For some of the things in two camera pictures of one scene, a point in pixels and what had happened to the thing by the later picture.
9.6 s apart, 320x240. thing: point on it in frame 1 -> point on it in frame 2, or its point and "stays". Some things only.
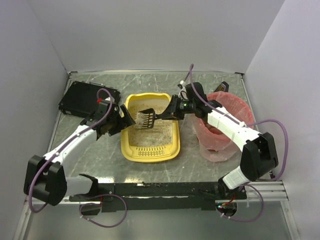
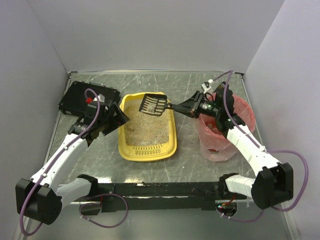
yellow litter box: [161, 143] stays
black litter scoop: [146, 118] -> [154, 104]
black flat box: [81, 99] stays
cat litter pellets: [160, 135] stays
